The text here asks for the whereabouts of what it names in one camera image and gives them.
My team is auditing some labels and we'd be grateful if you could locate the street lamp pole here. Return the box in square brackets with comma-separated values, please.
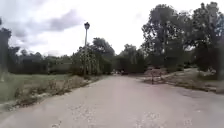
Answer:
[83, 21, 91, 77]

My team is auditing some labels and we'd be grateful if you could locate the grass verge with dirt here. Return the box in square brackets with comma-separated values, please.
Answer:
[131, 67, 224, 94]

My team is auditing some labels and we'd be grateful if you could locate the grass verge with weeds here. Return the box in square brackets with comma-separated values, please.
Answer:
[0, 72, 108, 111]

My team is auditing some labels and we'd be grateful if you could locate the grey asphalt road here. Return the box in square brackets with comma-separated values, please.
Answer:
[0, 74, 224, 128]

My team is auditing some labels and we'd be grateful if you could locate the row of trees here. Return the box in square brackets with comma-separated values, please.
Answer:
[8, 37, 148, 76]

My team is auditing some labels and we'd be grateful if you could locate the group of tall trees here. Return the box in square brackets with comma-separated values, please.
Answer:
[141, 1, 224, 80]

